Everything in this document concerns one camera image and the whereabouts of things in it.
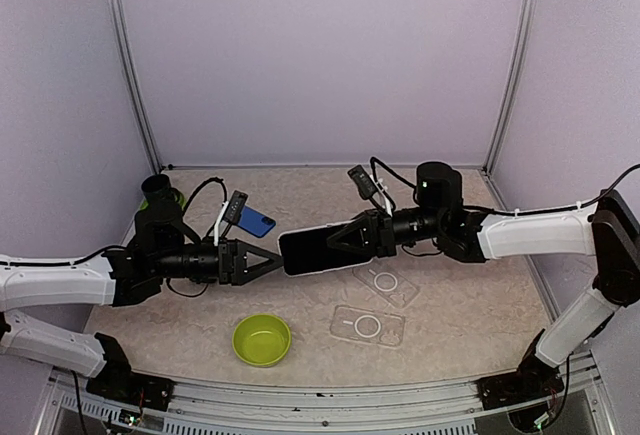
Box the green saucer plate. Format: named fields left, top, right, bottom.
left=139, top=189, right=186, bottom=211

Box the right aluminium frame post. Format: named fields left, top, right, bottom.
left=487, top=0, right=544, bottom=176

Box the green bowl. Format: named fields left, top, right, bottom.
left=232, top=313, right=292, bottom=368

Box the blue smartphone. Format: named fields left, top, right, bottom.
left=236, top=205, right=276, bottom=238

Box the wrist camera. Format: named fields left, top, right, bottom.
left=213, top=190, right=248, bottom=246
left=347, top=165, right=393, bottom=216

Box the aluminium frame post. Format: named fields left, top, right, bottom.
left=107, top=0, right=163, bottom=173
left=487, top=0, right=544, bottom=176

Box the black smartphone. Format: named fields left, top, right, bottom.
left=278, top=222, right=373, bottom=277

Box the clear phone case upper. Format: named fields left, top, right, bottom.
left=352, top=266, right=419, bottom=309

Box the left aluminium frame post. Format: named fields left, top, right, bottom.
left=107, top=0, right=163, bottom=173

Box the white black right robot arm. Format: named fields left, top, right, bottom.
left=327, top=162, right=639, bottom=407

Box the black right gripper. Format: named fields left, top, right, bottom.
left=327, top=205, right=445, bottom=257

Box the front aluminium rail base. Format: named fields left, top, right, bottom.
left=31, top=352, right=621, bottom=434

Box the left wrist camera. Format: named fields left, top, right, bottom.
left=213, top=190, right=248, bottom=246

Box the clear phone case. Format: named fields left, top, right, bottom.
left=329, top=305, right=406, bottom=348
left=352, top=266, right=419, bottom=309

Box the dark green mug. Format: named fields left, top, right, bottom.
left=141, top=174, right=179, bottom=205

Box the clear phone case lower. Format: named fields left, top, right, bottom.
left=329, top=305, right=406, bottom=348

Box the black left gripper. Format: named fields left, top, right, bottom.
left=152, top=238, right=284, bottom=285

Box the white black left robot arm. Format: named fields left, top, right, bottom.
left=1, top=198, right=282, bottom=403

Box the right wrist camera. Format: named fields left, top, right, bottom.
left=347, top=165, right=393, bottom=216

